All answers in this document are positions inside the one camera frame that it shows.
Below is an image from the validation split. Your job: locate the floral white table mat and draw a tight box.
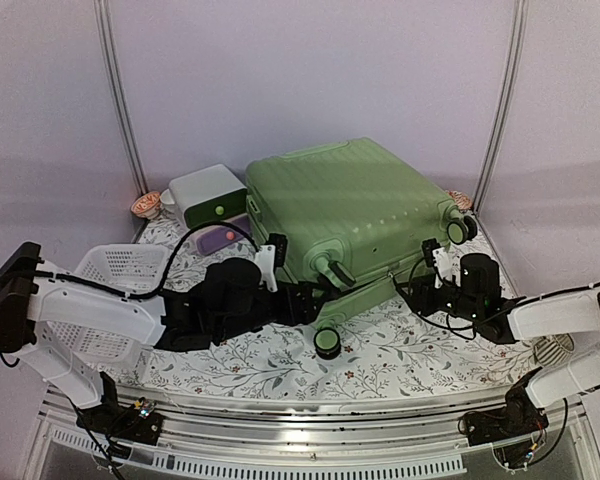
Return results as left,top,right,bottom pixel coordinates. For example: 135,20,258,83
93,208,537,403

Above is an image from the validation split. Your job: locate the green hard-shell suitcase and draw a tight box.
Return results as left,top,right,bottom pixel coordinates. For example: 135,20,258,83
246,138,477,359

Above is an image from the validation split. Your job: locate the purple drawer box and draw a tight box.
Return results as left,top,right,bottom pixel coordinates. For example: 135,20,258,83
192,213,251,256

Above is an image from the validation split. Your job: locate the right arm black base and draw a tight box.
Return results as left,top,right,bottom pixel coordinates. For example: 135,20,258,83
458,386,549,446

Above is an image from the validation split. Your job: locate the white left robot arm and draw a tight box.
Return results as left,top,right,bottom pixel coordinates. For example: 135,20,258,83
0,236,333,434

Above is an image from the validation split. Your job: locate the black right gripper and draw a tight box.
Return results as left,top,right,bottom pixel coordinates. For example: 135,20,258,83
396,273,482,323

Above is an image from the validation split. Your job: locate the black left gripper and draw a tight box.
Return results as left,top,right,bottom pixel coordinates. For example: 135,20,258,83
215,280,332,343

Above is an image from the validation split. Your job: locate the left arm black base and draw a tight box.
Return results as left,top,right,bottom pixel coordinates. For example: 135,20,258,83
77,397,165,446

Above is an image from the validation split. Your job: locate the white perforated plastic basket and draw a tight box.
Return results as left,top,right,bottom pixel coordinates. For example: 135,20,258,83
34,244,170,369

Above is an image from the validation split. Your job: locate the white green drawer box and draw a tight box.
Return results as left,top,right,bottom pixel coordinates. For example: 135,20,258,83
168,164,247,229

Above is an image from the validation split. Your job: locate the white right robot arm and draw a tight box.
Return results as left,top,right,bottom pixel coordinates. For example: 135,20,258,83
393,239,600,436

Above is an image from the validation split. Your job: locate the white ribbed round object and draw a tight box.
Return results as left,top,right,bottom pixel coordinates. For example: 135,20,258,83
532,333,575,368

